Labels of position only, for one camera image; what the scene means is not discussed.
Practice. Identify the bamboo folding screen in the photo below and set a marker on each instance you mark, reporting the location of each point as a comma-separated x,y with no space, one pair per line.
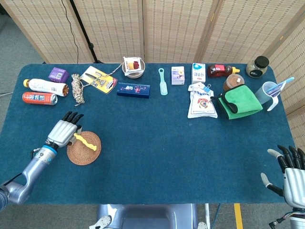
178,28

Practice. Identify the light blue toothbrush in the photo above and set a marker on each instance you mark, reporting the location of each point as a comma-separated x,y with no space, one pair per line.
289,79

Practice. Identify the amber honey bottle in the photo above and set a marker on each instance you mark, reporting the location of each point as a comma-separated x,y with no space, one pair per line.
218,71

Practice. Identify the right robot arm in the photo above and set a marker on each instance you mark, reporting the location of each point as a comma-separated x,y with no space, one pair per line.
297,221

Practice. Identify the glass jar black lid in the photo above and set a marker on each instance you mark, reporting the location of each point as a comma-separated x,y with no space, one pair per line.
258,66

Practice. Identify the white and purple box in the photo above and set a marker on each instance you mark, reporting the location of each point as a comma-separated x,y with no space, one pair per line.
178,76

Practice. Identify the black tripod stand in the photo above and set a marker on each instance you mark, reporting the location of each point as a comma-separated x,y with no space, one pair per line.
82,26

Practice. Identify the teal plastic brush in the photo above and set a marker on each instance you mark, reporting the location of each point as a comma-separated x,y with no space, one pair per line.
163,88

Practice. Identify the yellow twisted stick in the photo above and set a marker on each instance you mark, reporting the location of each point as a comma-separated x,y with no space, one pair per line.
87,142

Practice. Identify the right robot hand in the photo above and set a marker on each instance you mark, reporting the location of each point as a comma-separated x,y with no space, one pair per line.
295,187

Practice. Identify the white and blue carton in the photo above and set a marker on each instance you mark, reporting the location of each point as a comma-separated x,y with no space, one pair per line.
199,74

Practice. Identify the purple cardboard box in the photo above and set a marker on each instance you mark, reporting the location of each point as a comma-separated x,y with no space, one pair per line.
58,75

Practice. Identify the razor on yellow card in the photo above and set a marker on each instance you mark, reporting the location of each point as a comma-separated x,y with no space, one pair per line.
108,84

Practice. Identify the blue felt table cover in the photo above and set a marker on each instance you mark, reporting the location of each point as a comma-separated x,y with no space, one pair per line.
152,143

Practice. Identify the blue binder clip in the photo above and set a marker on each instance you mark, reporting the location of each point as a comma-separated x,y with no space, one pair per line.
206,89

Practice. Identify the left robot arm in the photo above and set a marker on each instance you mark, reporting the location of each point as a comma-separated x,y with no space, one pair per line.
31,171

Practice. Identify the white snack packet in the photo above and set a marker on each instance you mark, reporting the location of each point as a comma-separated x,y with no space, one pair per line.
132,64

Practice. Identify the white printed snack bag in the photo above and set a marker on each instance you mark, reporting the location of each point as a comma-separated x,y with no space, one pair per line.
202,105

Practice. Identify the brown lidded cup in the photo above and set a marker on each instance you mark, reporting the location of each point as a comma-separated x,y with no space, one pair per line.
233,81

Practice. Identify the dark blue pencil box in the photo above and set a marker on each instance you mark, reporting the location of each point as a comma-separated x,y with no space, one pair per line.
133,90

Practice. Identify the green microfiber cloth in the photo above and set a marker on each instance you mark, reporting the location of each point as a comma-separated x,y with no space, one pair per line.
245,100

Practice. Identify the white table leg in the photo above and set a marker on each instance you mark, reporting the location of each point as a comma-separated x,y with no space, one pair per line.
207,214

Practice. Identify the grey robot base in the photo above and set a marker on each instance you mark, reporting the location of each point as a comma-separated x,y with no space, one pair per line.
152,217

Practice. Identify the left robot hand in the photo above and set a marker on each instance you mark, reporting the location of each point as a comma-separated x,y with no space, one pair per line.
62,133

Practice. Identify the white bottle yellow cap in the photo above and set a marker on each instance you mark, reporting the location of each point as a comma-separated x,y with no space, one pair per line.
45,86

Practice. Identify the blue toothpaste tube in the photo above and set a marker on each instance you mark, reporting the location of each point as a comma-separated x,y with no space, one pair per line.
276,90

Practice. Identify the beige bowl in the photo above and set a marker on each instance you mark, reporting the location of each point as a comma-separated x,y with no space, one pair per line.
134,74

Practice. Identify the round woven rattan coaster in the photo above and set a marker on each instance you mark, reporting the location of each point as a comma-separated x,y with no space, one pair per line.
83,155

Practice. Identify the orange soda can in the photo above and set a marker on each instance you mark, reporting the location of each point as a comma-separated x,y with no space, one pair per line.
38,98

